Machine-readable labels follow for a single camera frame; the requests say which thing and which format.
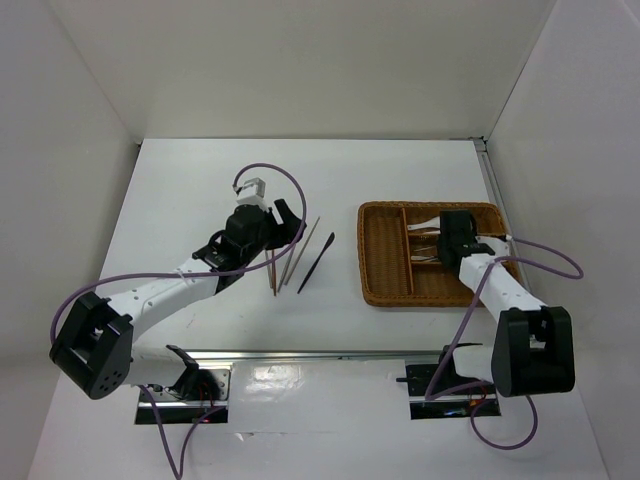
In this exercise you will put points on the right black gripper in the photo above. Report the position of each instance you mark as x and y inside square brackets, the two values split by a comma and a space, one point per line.
[441, 244]

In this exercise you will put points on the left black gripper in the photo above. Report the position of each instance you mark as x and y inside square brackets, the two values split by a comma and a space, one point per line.
[287, 231]

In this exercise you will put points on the white spoon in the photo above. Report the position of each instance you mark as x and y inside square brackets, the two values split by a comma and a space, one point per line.
[431, 224]

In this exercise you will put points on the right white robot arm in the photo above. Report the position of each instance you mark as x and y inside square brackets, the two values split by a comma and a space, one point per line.
[532, 352]

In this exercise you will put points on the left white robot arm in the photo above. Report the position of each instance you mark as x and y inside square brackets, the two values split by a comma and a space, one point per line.
[95, 345]

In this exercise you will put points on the copper brown knife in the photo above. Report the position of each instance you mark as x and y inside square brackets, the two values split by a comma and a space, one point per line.
[273, 261]

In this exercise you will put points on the silver knife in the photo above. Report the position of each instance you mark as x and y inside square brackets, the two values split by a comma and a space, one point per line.
[286, 268]

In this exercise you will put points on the long silver chopstick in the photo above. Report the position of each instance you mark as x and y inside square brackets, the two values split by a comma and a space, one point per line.
[293, 265]

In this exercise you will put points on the black knife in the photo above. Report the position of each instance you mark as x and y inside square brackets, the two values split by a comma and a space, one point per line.
[328, 243]

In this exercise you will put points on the brown wicker divided tray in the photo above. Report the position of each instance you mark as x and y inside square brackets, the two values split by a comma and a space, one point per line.
[388, 277]

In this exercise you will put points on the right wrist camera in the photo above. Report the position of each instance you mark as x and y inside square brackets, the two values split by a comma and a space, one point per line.
[500, 246]

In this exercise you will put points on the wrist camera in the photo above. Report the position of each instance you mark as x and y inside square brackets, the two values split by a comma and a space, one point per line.
[500, 246]
[251, 192]

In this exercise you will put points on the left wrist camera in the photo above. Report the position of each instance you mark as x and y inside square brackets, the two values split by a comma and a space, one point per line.
[251, 192]

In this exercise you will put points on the aluminium rail right side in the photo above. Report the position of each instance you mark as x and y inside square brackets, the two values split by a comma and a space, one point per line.
[488, 172]

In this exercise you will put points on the aluminium rail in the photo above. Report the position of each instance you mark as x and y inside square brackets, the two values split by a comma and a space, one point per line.
[270, 355]
[488, 172]

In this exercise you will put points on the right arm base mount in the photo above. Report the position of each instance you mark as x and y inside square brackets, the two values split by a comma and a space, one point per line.
[459, 403]

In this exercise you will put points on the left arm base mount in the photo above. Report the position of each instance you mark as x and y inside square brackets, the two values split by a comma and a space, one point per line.
[209, 396]

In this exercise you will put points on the aluminium rail front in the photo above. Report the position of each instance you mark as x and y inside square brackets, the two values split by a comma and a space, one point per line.
[270, 355]

